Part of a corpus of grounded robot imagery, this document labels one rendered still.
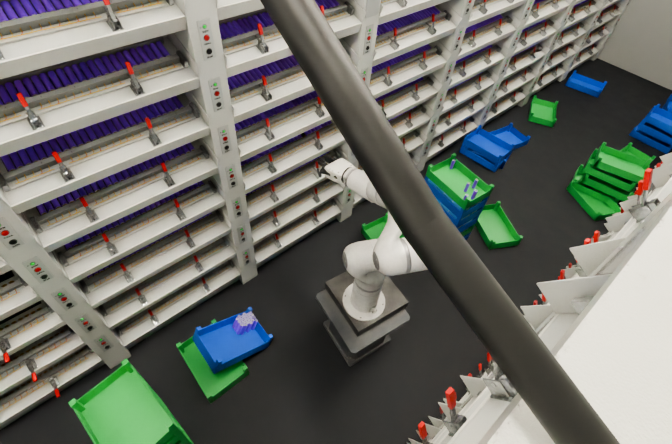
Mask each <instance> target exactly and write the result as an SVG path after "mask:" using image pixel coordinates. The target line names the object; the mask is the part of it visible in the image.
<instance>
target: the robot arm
mask: <svg viewBox="0 0 672 444"><path fill-rule="evenodd" d="M324 158H325V161H326V162H328V163H329V164H327V163H325V161H323V160H322V159H320V158H318V164H319V165H320V166H322V168H321V170H320V174H325V176H326V177H327V178H329V179H330V180H332V181H334V182H337V183H340V184H343V185H344V186H346V187H348V188H349V189H351V190H352V191H354V192H356V193H357V194H359V195H360V196H362V197H363V198H365V199H367V200H368V201H370V202H371V203H376V204H377V205H379V206H381V207H383V208H385V209H387V208H386V206H385V205H384V203H383V201H382V200H381V198H380V196H379V195H378V193H377V191H376V190H375V188H374V187H373V185H372V183H371V182H370V180H369V178H368V177H367V175H366V173H365V172H364V170H363V171H361V170H359V169H358V168H356V167H354V166H353V165H352V164H351V163H350V162H348V161H347V160H345V159H344V158H340V159H339V158H336V159H335V158H331V157H329V156H328V155H326V154H325V155H324ZM401 234H402V233H401V231H400V229H399V228H398V226H397V224H396V223H395V221H394V219H393V218H392V216H391V214H390V213H389V211H388V219H387V223H386V225H385V227H384V229H383V231H382V233H381V235H380V237H379V238H378V239H372V240H365V241H359V242H355V243H352V244H350V245H348V246H347V247H346V248H345V249H344V251H343V255H342V259H343V263H344V266H345V268H346V270H347V271H348V273H349V274H350V275H352V276H353V277H354V283H353V284H351V285H350V286H348V287H347V289H346V290H345V292H344V294H343V306H344V308H345V310H346V312H347V313H348V314H349V315H350V316H351V317H353V318H354V319H356V320H359V321H372V320H374V319H376V318H378V317H379V316H380V315H381V314H382V312H383V310H384V308H385V297H384V295H383V293H382V291H381V289H382V286H383V283H384V279H385V275H387V276H395V275H402V274H407V273H413V272H418V271H424V270H428V269H427V267H426V266H425V265H424V263H423V262H422V261H421V259H420V258H419V257H418V255H417V254H416V252H415V251H414V250H413V248H412V247H411V246H410V244H409V243H408V241H407V240H406V239H405V237H404V238H399V237H400V235H401Z"/></svg>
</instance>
